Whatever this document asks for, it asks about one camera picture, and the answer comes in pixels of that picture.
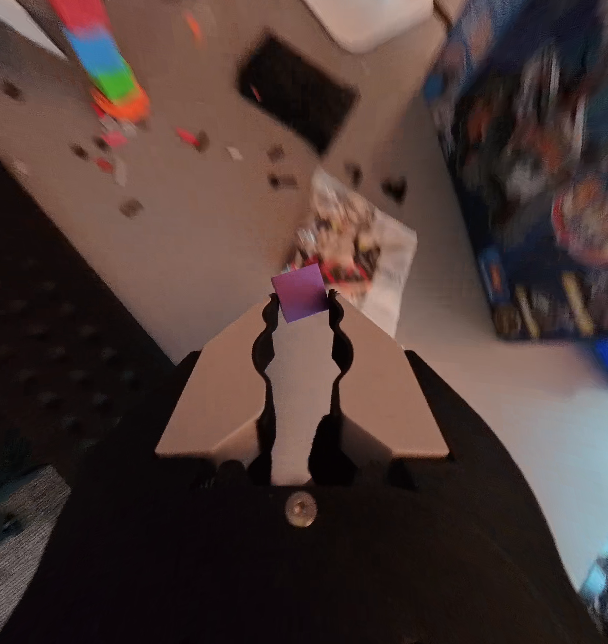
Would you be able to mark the small grey pin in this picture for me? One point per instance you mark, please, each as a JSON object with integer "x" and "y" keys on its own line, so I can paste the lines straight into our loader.
{"x": 234, "y": 153}

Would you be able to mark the black pole with round base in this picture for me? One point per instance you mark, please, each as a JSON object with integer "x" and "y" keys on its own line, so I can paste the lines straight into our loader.
{"x": 605, "y": 588}

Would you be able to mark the red round stud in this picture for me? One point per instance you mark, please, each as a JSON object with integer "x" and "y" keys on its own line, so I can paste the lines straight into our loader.
{"x": 104, "y": 164}

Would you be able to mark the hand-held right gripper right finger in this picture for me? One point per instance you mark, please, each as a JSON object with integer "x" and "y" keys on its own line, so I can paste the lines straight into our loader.
{"x": 394, "y": 402}

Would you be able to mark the clear plastic parts bag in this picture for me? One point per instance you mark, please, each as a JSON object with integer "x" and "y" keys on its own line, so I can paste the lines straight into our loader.
{"x": 394, "y": 266}

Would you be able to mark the green foam cube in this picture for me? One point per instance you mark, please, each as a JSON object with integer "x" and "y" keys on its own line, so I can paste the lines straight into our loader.
{"x": 114, "y": 83}

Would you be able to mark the small black pin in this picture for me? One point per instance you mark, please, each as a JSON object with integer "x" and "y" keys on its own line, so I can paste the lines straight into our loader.
{"x": 275, "y": 152}
{"x": 202, "y": 141}
{"x": 354, "y": 173}

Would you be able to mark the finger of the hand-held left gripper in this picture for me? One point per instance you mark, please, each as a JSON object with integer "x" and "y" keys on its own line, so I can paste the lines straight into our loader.
{"x": 17, "y": 25}

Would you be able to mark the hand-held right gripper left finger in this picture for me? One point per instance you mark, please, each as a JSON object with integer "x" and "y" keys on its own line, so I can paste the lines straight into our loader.
{"x": 213, "y": 402}

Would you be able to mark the blue robot kit box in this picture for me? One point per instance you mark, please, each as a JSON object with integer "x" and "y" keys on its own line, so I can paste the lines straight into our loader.
{"x": 535, "y": 176}

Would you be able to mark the purple foam cube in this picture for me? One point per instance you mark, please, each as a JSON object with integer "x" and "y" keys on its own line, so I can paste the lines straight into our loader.
{"x": 301, "y": 293}

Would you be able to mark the red foam cube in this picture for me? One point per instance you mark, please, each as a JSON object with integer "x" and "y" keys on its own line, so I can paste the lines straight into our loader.
{"x": 80, "y": 15}

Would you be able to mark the orange gear wheel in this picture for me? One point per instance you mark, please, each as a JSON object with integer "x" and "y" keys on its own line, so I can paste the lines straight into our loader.
{"x": 128, "y": 108}

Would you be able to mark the black perforated building plate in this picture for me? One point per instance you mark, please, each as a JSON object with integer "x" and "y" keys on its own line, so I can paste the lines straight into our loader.
{"x": 299, "y": 90}

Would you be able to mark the blue foam cube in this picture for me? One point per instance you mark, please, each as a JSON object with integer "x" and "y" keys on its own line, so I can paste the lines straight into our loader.
{"x": 95, "y": 53}

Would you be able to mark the small orange bush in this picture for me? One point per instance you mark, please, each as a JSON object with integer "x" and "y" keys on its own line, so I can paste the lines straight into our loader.
{"x": 193, "y": 27}

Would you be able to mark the grey axle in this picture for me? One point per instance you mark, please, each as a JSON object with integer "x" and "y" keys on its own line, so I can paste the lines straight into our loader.
{"x": 120, "y": 173}

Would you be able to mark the black double connector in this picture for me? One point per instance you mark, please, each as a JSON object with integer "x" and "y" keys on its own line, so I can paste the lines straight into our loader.
{"x": 131, "y": 208}

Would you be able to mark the white booklet stand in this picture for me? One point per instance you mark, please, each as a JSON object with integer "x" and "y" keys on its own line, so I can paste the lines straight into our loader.
{"x": 369, "y": 25}

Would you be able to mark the black perforated pad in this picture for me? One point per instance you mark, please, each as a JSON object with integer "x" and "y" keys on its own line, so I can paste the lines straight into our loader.
{"x": 42, "y": 327}

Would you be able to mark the small red pin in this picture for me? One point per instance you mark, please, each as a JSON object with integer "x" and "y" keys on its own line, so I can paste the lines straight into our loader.
{"x": 115, "y": 139}
{"x": 186, "y": 136}

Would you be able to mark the black bush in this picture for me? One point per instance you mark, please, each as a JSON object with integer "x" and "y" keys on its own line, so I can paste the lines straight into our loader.
{"x": 79, "y": 151}
{"x": 102, "y": 143}
{"x": 12, "y": 90}

